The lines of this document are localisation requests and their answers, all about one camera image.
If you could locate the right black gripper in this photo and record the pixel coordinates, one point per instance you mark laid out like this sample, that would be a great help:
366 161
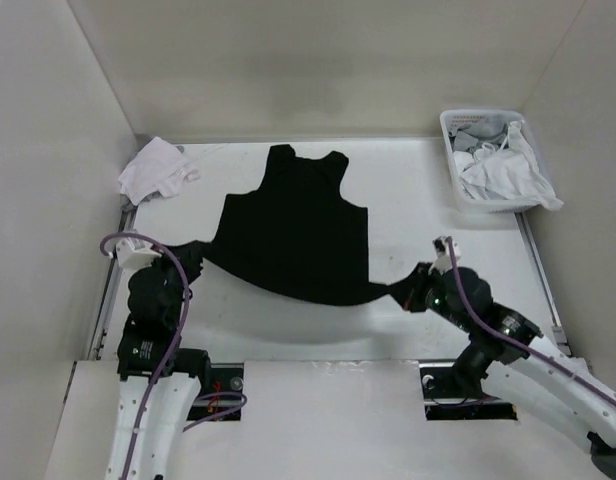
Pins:
407 290

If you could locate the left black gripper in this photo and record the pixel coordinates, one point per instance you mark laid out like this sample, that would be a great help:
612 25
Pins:
166 260

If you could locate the black tank top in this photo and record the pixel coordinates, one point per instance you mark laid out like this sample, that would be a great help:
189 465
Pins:
297 236

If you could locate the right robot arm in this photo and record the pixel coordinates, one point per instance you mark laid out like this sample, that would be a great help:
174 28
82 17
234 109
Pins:
509 357

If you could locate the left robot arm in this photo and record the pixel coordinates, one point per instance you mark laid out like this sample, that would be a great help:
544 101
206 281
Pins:
159 380

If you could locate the folded white tank top stack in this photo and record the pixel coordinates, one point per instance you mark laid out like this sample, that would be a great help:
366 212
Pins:
159 168

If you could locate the white tank top in basket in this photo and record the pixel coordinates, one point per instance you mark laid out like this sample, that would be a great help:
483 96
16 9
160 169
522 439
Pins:
509 173

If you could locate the grey tank top in basket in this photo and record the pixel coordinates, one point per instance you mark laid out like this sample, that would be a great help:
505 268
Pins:
488 130

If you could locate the white plastic laundry basket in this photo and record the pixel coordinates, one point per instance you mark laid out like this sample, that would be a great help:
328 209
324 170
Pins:
450 121

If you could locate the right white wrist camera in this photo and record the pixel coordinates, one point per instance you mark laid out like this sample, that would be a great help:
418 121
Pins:
447 254

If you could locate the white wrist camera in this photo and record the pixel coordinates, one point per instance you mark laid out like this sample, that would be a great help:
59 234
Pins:
447 254
134 254

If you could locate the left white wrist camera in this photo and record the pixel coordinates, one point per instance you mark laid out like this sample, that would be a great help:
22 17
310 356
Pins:
134 254

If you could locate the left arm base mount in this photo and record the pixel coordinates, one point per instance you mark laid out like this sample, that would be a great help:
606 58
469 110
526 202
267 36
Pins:
221 395

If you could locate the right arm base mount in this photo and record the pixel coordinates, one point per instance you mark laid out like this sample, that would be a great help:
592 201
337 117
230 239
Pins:
446 400

